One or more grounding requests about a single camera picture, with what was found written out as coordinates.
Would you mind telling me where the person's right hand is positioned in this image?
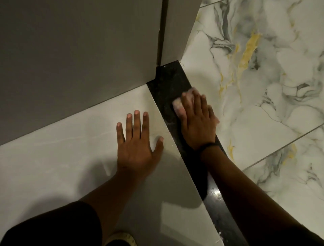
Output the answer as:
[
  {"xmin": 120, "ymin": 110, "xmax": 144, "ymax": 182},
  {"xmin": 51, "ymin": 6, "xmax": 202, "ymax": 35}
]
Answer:
[{"xmin": 176, "ymin": 89, "xmax": 220, "ymax": 152}]

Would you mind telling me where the person's left hand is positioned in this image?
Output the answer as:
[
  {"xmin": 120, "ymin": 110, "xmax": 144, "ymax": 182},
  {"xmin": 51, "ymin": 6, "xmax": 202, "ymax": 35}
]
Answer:
[{"xmin": 116, "ymin": 110, "xmax": 164, "ymax": 176}]

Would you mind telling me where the pink cleaning cloth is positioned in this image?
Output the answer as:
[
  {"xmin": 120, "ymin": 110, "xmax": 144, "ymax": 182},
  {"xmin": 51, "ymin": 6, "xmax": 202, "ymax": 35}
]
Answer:
[{"xmin": 172, "ymin": 87, "xmax": 197, "ymax": 118}]

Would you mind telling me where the person's left forearm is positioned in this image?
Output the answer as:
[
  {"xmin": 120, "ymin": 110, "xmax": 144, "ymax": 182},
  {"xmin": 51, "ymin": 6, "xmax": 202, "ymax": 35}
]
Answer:
[{"xmin": 80, "ymin": 168, "xmax": 153, "ymax": 246}]

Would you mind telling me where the person's right forearm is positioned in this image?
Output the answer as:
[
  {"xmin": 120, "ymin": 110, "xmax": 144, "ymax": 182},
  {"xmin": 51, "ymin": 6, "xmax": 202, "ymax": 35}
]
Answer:
[{"xmin": 200, "ymin": 146, "xmax": 324, "ymax": 246}]

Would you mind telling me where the black wristband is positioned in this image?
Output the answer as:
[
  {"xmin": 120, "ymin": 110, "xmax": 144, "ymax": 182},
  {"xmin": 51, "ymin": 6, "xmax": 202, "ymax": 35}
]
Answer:
[{"xmin": 196, "ymin": 142, "xmax": 221, "ymax": 155}]

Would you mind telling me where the black stone threshold strip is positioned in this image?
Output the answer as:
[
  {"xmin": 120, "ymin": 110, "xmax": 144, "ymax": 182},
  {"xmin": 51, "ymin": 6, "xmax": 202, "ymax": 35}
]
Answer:
[{"xmin": 146, "ymin": 60, "xmax": 249, "ymax": 246}]

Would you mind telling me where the grey door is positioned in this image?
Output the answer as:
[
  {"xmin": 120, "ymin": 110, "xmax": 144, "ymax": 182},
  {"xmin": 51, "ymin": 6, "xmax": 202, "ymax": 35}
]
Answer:
[{"xmin": 0, "ymin": 0, "xmax": 163, "ymax": 146}]

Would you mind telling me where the pale yellow slipper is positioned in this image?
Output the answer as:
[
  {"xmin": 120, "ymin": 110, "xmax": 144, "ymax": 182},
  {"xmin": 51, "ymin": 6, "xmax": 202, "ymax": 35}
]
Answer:
[{"xmin": 103, "ymin": 231, "xmax": 137, "ymax": 246}]

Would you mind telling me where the grey door frame panel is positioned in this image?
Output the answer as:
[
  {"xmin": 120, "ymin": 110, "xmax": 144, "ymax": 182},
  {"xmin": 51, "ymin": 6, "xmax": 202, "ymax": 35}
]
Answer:
[{"xmin": 160, "ymin": 0, "xmax": 203, "ymax": 67}]

